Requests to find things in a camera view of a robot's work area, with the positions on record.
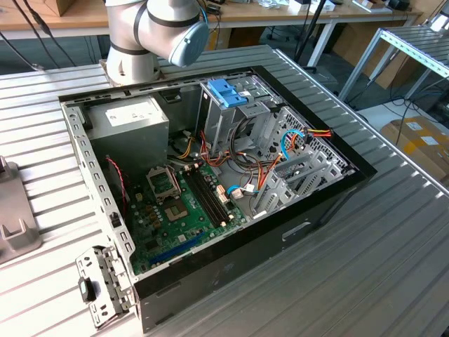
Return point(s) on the grey metal drive cage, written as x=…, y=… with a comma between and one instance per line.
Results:
x=217, y=123

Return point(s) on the grey metal disk bay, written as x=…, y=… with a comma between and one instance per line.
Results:
x=270, y=196

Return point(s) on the small black device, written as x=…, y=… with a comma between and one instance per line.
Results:
x=213, y=8

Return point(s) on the black tripod stand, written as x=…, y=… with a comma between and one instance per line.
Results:
x=308, y=31

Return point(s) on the white orange board connectors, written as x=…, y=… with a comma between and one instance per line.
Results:
x=222, y=194

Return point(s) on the small black box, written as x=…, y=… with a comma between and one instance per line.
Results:
x=400, y=4

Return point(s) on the metal expansion card retainer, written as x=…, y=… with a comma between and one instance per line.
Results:
x=108, y=277

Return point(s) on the green motherboard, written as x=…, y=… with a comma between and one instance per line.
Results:
x=165, y=242

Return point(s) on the CPU socket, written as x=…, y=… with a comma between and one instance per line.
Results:
x=175, y=212

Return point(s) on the yellowish cardboard box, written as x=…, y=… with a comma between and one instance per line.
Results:
x=245, y=36

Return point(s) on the open black PC case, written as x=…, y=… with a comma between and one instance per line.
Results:
x=245, y=263

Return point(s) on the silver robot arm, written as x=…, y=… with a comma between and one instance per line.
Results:
x=126, y=31

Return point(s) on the long wooden desk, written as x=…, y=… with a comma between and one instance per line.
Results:
x=266, y=15

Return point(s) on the blue plastic drive latch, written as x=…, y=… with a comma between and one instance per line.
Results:
x=226, y=93

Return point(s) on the brown cardboard box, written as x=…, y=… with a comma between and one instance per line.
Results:
x=59, y=5

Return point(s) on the blue expansion slot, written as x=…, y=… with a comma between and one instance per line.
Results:
x=175, y=251

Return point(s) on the cardboard box with labels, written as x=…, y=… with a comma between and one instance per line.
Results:
x=414, y=140

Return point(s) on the grey power supply unit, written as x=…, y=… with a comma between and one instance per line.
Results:
x=133, y=140

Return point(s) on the black case fan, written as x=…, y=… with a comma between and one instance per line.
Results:
x=114, y=182

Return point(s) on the black RAM slot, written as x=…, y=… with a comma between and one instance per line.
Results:
x=211, y=195
x=215, y=193
x=207, y=197
x=203, y=198

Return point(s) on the small cardboard trays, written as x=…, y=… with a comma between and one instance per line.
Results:
x=372, y=6

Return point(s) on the grey plastic parts rack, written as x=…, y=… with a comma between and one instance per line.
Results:
x=10, y=196

